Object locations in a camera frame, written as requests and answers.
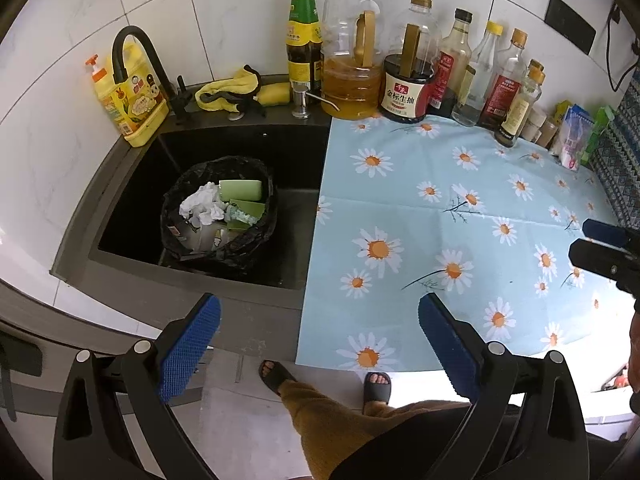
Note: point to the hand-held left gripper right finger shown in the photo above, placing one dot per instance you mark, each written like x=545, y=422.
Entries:
x=447, y=347

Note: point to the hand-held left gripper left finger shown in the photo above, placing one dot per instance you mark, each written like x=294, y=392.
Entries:
x=187, y=350

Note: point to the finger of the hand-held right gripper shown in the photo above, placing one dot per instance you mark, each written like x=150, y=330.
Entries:
x=605, y=234
x=605, y=262

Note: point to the bin with black bag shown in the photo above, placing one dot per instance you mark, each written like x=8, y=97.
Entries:
x=172, y=210

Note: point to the person's right black slipper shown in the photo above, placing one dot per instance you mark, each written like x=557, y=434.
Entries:
x=377, y=387

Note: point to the person's black slipper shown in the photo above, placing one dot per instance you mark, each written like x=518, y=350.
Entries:
x=377, y=387
x=275, y=375

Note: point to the person's left black slipper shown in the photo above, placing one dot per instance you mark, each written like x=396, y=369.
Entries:
x=275, y=375

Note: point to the white plastic packet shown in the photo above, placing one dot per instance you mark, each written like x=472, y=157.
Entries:
x=575, y=135

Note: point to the white paper scrap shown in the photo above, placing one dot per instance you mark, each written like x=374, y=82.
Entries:
x=200, y=240

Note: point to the small spice jar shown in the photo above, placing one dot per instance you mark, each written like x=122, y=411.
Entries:
x=549, y=135
x=534, y=127

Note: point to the yellow green packet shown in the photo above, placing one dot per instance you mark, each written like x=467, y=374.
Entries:
x=561, y=112

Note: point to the person's brown pants leg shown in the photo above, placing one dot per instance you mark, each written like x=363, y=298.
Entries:
x=340, y=420

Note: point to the daisy print tablecloth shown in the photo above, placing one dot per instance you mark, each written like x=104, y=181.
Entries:
x=400, y=200

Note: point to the black kitchen sink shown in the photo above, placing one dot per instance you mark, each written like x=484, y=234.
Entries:
x=130, y=195

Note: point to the gold cap red label bottle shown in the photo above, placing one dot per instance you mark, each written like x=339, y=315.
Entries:
x=505, y=90

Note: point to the small gold cap bottle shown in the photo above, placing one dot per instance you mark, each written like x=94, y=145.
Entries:
x=536, y=66

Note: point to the clear bottle yellow cap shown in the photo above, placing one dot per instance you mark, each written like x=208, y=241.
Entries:
x=475, y=85

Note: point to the black cap red label bottle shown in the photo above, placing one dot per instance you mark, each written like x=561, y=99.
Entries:
x=452, y=60

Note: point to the dark soy sauce jug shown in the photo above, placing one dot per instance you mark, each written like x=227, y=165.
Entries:
x=405, y=92

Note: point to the yellow cleaning cloth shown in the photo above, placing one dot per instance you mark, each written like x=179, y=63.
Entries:
x=217, y=92

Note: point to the yellow pump soap bottle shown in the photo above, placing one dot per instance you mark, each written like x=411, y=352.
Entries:
x=107, y=95

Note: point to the yellow detergent jug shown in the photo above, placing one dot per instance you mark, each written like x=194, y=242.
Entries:
x=142, y=85

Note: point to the yellow sponge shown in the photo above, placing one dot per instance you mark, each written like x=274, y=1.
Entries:
x=274, y=94

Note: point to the chrome soap dispenser pump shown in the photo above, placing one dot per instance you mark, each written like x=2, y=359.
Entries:
x=301, y=102

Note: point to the large cooking oil jug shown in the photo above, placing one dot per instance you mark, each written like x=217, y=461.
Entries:
x=350, y=85

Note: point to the black faucet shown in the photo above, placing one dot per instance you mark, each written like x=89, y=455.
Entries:
x=125, y=40

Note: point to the green label sauce bottle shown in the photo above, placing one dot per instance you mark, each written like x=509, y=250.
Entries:
x=302, y=35

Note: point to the black wall socket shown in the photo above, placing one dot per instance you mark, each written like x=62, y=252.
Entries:
x=570, y=22

